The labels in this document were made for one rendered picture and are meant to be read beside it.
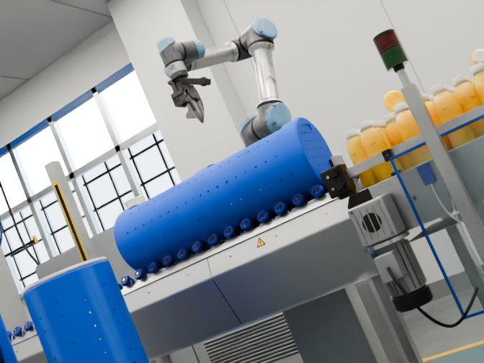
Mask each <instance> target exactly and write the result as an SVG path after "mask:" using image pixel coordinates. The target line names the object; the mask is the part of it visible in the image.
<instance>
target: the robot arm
mask: <svg viewBox="0 0 484 363"><path fill-rule="evenodd" d="M276 37H277V28H276V27H275V25H274V24H273V23H272V22H271V21H270V20H268V19H266V18H263V17H259V18H257V19H255V20H254V21H253V22H252V23H251V24H250V25H249V26H248V27H247V28H246V29H245V30H244V31H243V32H242V33H241V34H240V35H239V36H238V37H237V38H236V39H234V40H232V41H229V42H227V43H226V44H224V45H221V46H217V47H214V48H209V49H206V50H205V47H204V44H203V43H202V42H201V41H199V40H195V41H193V40H192V41H188V42H176V41H175V40H174V39H173V38H172V37H165V38H163V39H161V40H160V41H159V42H158V43H157V48H158V52H159V55H160V56H161V59H162V61H163V64H164V67H163V70H164V73H165V74H166V75H167V76H168V77H169V78H170V79H171V80H170V81H168V82H167V83H168V85H171V88H172V89H173V93H172V95H171V98H172V100H173V102H174V105H175V107H184V108H185V107H187V108H188V112H187V113H186V118H187V119H190V118H192V119H195V118H197V119H198V120H199V121H200V122H201V123H203V122H204V116H205V112H204V106H203V103H202V100H201V98H200V95H199V93H198V91H197V90H196V89H195V87H194V85H201V86H207V85H210V84H211V79H208V78H206V77H201V78H200V79H197V78H187V77H188V76H189V74H188V73H187V72H190V71H195V70H198V69H201V68H206V67H209V66H214V65H217V64H221V63H225V62H228V61H229V62H230V63H235V62H238V61H242V60H245V59H248V58H251V57H253V60H254V69H255V74H256V83H257V89H258V94H259V104H258V105H257V107H256V108H257V113H258V114H257V115H253V116H251V117H249V118H248V119H245V120H244V121H243V122H242V123H241V124H240V125H239V127H238V130H239V133H240V136H241V137H242V139H243V142H244V144H245V147H248V146H250V145H252V144H253V143H255V142H257V141H259V140H261V139H263V138H265V137H266V136H268V135H271V134H272V133H274V132H276V131H278V130H280V129H282V126H283V125H285V124H287V123H288V122H291V121H292V115H291V112H290V110H289V109H288V108H287V106H286V105H285V104H284V103H283V101H281V100H280V99H279V93H278V88H277V80H276V75H275V70H274V61H273V57H272V52H273V51H274V39H275V38H276ZM190 84H191V85H190Z"/></svg>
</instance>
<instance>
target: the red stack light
mask: <svg viewBox="0 0 484 363"><path fill-rule="evenodd" d="M374 45H375V47H376V49H377V52H378V53H379V55H381V54H382V53H383V52H384V51H386V50H387V49H389V48H391V47H394V46H396V45H401V43H400V41H399V39H398V36H397V35H396V33H395V32H389V33H387V34H385V35H383V36H381V37H379V38H378V39H376V40H375V42H374Z"/></svg>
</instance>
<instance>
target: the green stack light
mask: <svg viewBox="0 0 484 363"><path fill-rule="evenodd" d="M380 57H381V60H382V62H383V64H384V66H385V68H386V70H387V72H391V71H394V70H393V69H394V68H395V67H396V66H399V65H401V64H403V65H405V64H407V63H408V62H409V60H408V57H407V55H406V54H405V51H404V49H403V46H402V45H396V46H394V47H391V48H389V49H387V50H386V51H384V52H383V53H382V54H381V55H380Z"/></svg>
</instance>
